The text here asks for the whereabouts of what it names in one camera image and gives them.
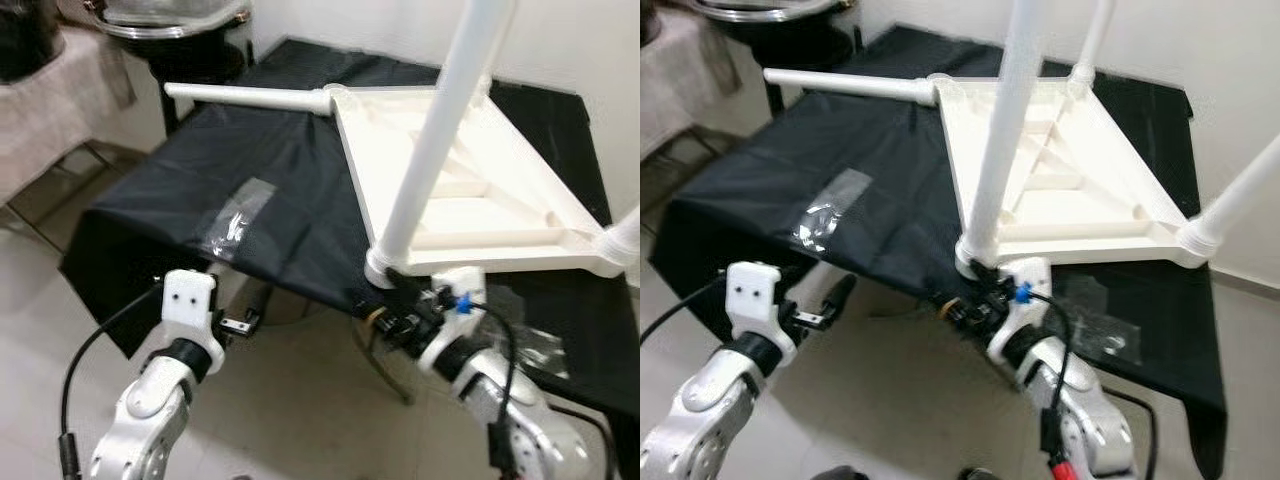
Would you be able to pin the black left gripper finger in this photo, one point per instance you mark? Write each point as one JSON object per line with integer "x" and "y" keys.
{"x": 842, "y": 297}
{"x": 257, "y": 300}

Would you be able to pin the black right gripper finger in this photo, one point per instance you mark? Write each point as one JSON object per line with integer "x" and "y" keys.
{"x": 984, "y": 275}
{"x": 365, "y": 308}
{"x": 397, "y": 278}
{"x": 947, "y": 306}

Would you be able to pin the white plastic table leg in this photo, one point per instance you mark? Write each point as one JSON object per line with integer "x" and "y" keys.
{"x": 1235, "y": 205}
{"x": 497, "y": 70}
{"x": 850, "y": 85}
{"x": 1090, "y": 45}
{"x": 622, "y": 240}
{"x": 440, "y": 130}
{"x": 1005, "y": 130}
{"x": 250, "y": 97}

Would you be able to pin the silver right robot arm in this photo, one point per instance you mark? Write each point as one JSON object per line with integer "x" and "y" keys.
{"x": 1080, "y": 410}
{"x": 500, "y": 410}

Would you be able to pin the white plastic table top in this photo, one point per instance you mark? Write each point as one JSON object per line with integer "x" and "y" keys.
{"x": 1080, "y": 200}
{"x": 480, "y": 210}

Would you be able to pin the clear tape cross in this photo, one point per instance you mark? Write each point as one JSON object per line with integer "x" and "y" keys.
{"x": 530, "y": 340}
{"x": 1100, "y": 320}

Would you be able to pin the black table cloth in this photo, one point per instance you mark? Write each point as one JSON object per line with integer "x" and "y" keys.
{"x": 880, "y": 160}
{"x": 290, "y": 170}

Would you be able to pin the grey robot left foot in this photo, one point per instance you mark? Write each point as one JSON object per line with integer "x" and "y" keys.
{"x": 840, "y": 473}

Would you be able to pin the black round stool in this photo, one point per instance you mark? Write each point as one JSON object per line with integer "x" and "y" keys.
{"x": 190, "y": 65}
{"x": 800, "y": 50}

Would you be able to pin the beige cloth covered table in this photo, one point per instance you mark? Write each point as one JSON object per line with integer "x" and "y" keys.
{"x": 680, "y": 80}
{"x": 50, "y": 100}

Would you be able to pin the black wok steel rim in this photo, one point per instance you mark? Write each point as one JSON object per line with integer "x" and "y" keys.
{"x": 770, "y": 10}
{"x": 150, "y": 28}

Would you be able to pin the clear plastic storage box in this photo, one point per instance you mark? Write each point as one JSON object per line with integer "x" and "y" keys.
{"x": 170, "y": 8}

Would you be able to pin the black pot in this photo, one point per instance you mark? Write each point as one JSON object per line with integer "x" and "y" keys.
{"x": 25, "y": 40}

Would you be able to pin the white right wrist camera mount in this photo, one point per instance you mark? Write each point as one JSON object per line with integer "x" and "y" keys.
{"x": 1025, "y": 275}
{"x": 462, "y": 285}

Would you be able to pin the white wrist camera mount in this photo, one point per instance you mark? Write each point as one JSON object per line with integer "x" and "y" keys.
{"x": 462, "y": 285}
{"x": 755, "y": 300}
{"x": 190, "y": 305}
{"x": 1025, "y": 275}

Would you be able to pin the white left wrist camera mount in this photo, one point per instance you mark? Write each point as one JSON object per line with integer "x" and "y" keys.
{"x": 755, "y": 300}
{"x": 190, "y": 305}

